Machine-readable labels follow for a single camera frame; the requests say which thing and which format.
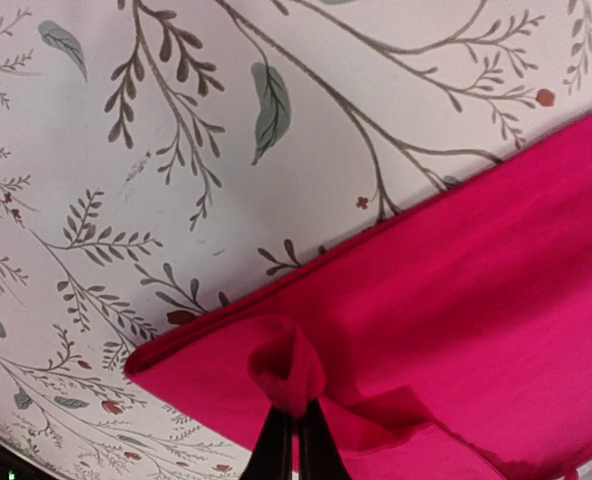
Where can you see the magenta t-shirt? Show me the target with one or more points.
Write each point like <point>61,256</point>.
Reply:
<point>451,342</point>

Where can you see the floral patterned table cloth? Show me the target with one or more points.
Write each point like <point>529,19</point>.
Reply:
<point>177,155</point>

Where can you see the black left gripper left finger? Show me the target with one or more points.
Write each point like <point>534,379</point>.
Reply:
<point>271,458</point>

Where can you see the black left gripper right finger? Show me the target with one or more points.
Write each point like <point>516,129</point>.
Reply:
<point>319,458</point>

